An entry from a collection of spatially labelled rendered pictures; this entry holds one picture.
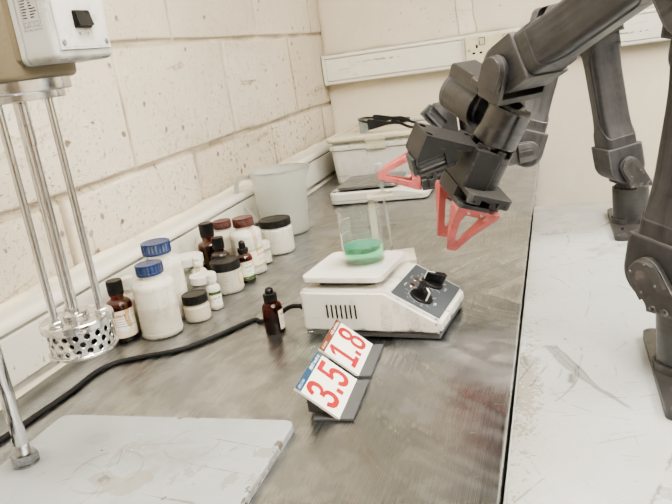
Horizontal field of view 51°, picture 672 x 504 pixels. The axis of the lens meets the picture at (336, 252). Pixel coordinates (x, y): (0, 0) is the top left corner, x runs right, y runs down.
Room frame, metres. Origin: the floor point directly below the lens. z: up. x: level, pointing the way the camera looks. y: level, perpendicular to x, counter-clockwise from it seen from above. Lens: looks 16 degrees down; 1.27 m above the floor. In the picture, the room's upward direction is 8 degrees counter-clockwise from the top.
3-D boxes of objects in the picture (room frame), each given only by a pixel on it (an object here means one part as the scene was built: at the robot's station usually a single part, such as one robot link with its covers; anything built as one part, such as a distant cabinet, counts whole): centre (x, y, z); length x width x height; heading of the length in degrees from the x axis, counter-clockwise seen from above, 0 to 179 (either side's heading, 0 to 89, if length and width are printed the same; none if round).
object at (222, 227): (1.34, 0.21, 0.95); 0.06 x 0.06 x 0.10
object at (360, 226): (0.96, -0.04, 1.03); 0.07 x 0.06 x 0.08; 137
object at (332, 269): (0.96, -0.02, 0.98); 0.12 x 0.12 x 0.01; 64
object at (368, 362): (0.82, 0.00, 0.92); 0.09 x 0.06 x 0.04; 164
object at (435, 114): (1.22, -0.21, 1.12); 0.07 x 0.06 x 0.11; 175
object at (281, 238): (1.41, 0.12, 0.94); 0.07 x 0.07 x 0.07
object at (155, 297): (1.03, 0.28, 0.96); 0.06 x 0.06 x 0.11
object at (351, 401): (0.72, 0.02, 0.92); 0.09 x 0.06 x 0.04; 164
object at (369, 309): (0.95, -0.05, 0.94); 0.22 x 0.13 x 0.08; 64
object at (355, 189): (1.84, -0.15, 0.92); 0.26 x 0.19 x 0.05; 72
